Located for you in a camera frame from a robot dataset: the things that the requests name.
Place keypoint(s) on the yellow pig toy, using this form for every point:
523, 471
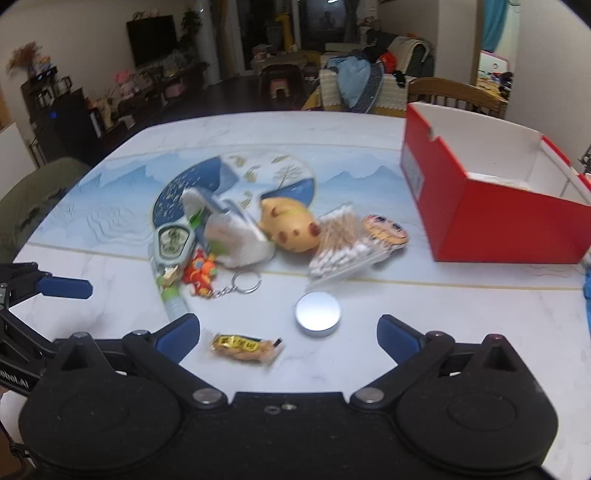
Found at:
291, 228

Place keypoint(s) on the cotton swab pack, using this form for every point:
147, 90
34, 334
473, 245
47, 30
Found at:
337, 249

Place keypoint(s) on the tiger face packet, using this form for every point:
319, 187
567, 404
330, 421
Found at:
388, 230

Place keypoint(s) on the black television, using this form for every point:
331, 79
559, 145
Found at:
152, 39

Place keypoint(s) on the dried flower bunch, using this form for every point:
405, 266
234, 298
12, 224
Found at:
25, 55

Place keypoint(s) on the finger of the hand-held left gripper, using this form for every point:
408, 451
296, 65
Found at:
64, 288

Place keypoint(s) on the yellow snack packet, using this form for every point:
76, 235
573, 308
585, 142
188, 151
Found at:
244, 347

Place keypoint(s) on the potted plant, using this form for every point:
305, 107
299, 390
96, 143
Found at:
191, 25

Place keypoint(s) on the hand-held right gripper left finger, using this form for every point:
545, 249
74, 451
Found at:
178, 339

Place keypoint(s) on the wooden chair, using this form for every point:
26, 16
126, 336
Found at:
457, 87

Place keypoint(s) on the round silver tin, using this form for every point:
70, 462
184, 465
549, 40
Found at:
318, 314

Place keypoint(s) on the pink stool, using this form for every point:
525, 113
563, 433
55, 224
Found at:
279, 87

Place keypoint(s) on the green correction tape dispenser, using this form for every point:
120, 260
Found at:
171, 242

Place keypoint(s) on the blue glove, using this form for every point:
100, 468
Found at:
588, 286

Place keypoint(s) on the small green white bottle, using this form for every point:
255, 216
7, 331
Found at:
178, 304

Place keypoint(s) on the green upholstered chair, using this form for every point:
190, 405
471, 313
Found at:
37, 198

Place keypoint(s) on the white cloth bundle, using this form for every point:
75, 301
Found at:
235, 240

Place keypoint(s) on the white cardboard box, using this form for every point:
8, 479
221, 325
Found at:
498, 221

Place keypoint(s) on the blue clothes pile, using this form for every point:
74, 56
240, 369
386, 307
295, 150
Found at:
355, 81

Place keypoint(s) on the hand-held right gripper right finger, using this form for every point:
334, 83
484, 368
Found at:
397, 339

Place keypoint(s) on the pink plush toy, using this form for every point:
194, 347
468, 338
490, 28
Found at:
123, 82

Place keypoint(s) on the dark television stand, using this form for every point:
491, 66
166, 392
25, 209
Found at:
152, 92

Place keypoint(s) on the black cabinet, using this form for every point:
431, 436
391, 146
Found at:
60, 124

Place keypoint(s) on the sofa with beige cover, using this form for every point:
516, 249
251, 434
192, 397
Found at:
395, 94

